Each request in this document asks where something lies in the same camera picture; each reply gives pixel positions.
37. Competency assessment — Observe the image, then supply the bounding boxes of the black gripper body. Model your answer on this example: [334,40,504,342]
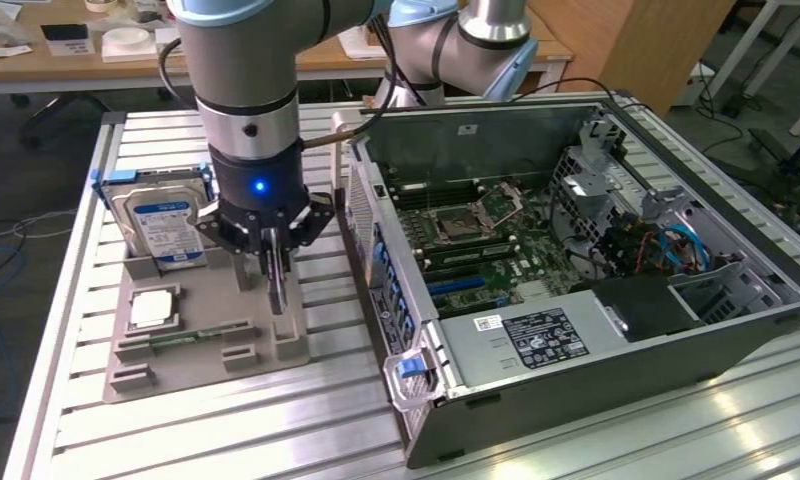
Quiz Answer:
[209,139,311,236]

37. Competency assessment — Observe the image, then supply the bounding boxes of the graphics card with fan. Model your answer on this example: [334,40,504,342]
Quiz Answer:
[263,227,294,316]

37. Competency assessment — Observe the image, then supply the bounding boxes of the grey parts rack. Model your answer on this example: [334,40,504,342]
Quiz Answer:
[103,239,313,405]

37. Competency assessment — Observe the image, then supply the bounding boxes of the silver CPU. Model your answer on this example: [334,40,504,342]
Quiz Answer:
[130,291,174,329]

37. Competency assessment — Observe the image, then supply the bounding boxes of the CPU socket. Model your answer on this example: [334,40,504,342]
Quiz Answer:
[431,204,488,246]

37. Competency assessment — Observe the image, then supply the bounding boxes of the green RAM stick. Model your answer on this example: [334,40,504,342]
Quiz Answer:
[146,327,227,349]

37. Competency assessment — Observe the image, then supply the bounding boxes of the dark installed RAM stick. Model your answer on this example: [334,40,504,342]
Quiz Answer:
[418,238,518,264]

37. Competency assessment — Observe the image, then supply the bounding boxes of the blue expansion slot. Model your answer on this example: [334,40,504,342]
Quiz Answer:
[427,276,492,296]

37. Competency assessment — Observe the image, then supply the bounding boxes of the open metal socket cover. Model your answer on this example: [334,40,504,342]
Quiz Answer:
[471,180,528,221]

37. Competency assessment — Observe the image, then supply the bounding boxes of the white paper stack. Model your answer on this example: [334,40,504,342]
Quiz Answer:
[334,23,391,61]

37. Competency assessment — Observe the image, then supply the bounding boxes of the green motherboard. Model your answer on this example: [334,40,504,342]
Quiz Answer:
[371,172,594,321]

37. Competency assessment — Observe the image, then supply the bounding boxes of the white box with tape roll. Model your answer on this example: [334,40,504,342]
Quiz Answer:
[99,27,159,64]

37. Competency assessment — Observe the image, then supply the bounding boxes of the wooden desk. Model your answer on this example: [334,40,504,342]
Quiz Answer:
[0,0,574,96]

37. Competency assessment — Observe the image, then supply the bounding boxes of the grey power supply unit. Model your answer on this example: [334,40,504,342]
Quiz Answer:
[437,291,632,389]

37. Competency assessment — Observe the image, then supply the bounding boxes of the white box with black top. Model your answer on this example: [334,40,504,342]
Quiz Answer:
[39,23,95,57]

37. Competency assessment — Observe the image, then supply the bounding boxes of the perforated metal drive cage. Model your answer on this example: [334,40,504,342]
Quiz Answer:
[549,144,641,241]

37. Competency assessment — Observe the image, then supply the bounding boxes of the open grey PC case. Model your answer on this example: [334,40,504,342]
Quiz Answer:
[330,92,800,470]

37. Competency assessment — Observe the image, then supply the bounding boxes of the wooden cabinet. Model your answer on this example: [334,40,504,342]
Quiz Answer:
[525,0,738,116]

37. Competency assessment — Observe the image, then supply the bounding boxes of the metal disk bay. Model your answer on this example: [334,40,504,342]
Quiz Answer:
[665,259,788,326]

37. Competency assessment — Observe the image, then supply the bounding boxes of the hard disk with blue bracket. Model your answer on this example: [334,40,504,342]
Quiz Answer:
[90,162,222,274]

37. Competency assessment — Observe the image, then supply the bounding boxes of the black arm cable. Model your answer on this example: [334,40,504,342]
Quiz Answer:
[157,37,199,109]

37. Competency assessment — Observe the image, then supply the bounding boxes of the white floor cable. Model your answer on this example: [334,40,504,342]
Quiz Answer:
[0,209,78,240]

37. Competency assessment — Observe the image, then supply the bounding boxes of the blue floor cable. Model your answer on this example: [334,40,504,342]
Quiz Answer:
[0,234,27,431]

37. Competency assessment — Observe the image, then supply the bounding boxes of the black cable to case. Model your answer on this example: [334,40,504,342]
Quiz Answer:
[505,77,648,109]

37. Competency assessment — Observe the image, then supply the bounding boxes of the red wire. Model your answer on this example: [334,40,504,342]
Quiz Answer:
[629,232,661,274]

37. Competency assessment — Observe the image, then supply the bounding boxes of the blue wire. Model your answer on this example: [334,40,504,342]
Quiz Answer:
[658,227,712,274]

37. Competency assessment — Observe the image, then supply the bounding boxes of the white desk frame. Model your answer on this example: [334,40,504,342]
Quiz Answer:
[702,0,800,136]

